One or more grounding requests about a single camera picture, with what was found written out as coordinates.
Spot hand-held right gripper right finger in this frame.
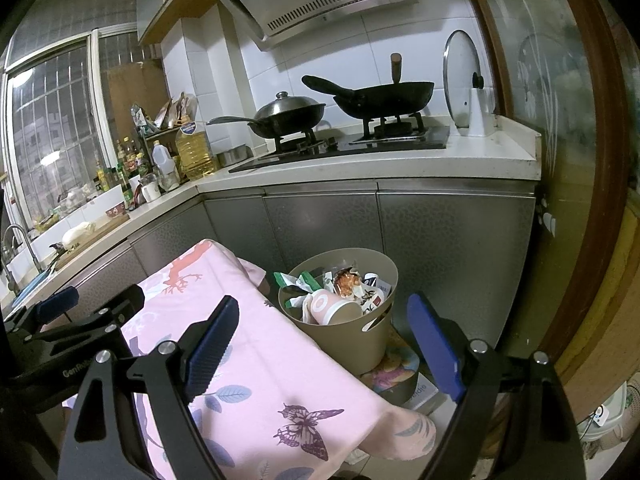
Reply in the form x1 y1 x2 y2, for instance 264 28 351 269
406 292 586 480

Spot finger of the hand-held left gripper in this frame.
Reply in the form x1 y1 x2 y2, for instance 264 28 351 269
1 286 82 334
24 284 147 352

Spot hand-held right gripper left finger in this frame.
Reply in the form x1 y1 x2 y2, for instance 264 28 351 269
57 295 241 480

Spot red white packet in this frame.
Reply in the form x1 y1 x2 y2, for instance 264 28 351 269
360 285 394 319

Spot beige trash bin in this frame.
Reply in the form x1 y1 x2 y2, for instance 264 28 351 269
277 249 400 376

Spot green white packet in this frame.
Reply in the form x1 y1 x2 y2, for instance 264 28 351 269
274 270 327 311

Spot yellow clear snack wrapper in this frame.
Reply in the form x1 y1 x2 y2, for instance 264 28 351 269
333 267 364 302

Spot paper cup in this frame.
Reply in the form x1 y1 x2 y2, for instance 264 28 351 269
304 289 364 327

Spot floral stool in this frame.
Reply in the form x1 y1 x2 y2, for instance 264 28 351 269
359 330 427 407

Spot white cardboard box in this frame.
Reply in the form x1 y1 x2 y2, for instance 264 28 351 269
401 370 447 417

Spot pink floral tablecloth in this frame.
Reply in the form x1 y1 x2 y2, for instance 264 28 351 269
40 240 437 480

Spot white plastic bag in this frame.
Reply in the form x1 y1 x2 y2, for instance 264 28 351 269
61 221 96 250

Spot chrome faucet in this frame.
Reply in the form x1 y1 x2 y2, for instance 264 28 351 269
1 224 42 297

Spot long wooden cutting board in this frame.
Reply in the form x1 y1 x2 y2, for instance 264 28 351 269
50 214 132 267

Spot kitchen counter grey cabinets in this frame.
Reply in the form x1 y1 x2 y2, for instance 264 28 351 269
0 112 544 376

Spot translucent plastic jug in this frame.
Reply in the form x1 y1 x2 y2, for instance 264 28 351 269
151 141 181 191

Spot barred window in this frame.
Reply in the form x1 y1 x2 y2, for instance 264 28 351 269
4 29 109 227

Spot large yellow oil bottle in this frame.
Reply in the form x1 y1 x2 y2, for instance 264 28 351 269
176 115 219 182

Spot metal container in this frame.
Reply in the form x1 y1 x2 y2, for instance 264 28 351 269
218 144 254 167

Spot black gas stove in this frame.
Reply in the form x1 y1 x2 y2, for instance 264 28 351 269
229 112 451 175

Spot white lid holder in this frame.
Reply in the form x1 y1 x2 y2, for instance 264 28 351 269
459 87 497 138

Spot black wok with metal lid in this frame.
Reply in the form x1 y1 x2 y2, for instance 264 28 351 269
206 91 327 141

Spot black frying pan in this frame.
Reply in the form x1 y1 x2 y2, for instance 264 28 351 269
301 52 435 121

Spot glass pot lid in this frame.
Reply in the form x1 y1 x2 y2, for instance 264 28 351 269
442 30 484 129

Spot steel range hood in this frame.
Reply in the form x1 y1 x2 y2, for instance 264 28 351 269
194 0 419 52

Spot glass door wooden frame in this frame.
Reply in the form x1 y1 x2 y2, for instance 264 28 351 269
459 0 640 413

